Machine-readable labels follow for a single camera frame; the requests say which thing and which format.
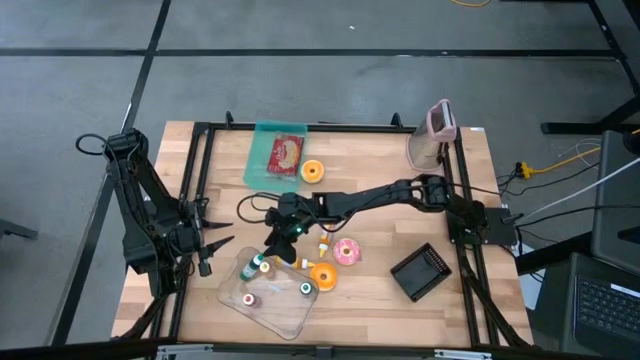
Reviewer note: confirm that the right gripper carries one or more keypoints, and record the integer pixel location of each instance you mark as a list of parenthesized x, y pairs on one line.
[(292, 215)]

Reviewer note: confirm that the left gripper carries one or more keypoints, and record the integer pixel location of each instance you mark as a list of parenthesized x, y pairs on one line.
[(187, 235)]

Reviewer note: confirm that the green food colour bottle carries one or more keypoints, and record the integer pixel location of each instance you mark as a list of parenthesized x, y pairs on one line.
[(306, 288), (248, 270)]

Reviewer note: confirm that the pink frosted toy donut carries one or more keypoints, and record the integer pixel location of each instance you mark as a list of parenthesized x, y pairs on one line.
[(339, 256)]

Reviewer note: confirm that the orange-red food colour bottle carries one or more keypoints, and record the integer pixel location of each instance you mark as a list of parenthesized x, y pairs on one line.
[(249, 299)]

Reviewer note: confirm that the clear plastic bin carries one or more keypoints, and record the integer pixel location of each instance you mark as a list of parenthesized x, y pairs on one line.
[(280, 312)]

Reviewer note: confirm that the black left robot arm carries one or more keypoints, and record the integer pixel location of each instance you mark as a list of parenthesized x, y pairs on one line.
[(135, 200)]

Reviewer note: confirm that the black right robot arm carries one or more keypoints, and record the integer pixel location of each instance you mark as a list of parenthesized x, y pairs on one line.
[(380, 192)]

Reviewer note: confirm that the large orange toy donut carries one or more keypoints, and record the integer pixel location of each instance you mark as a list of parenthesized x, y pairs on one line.
[(317, 280)]

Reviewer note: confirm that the small orange toy donut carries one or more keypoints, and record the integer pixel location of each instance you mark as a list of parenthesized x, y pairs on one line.
[(312, 166)]

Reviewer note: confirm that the teal plastic tray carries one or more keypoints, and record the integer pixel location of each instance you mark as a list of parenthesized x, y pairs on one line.
[(257, 160)]

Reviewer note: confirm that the red snack packet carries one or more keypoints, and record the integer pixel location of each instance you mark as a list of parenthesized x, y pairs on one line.
[(286, 155)]

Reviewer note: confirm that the black plastic basket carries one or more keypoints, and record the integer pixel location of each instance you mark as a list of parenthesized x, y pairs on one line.
[(420, 272)]

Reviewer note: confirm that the black horizontal beam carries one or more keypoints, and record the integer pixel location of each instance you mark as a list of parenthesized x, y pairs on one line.
[(75, 351)]

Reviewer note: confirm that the black stand foot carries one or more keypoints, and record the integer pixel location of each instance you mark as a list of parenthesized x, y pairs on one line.
[(15, 229)]

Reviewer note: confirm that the black laptop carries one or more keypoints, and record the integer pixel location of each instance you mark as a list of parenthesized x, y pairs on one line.
[(600, 305)]

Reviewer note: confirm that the black table leg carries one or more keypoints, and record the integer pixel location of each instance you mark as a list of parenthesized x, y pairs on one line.
[(615, 55)]

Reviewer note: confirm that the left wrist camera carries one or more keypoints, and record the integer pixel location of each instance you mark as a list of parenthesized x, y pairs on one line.
[(205, 265)]

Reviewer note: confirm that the black aluminium table frame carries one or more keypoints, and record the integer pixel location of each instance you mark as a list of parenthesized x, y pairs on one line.
[(350, 128)]

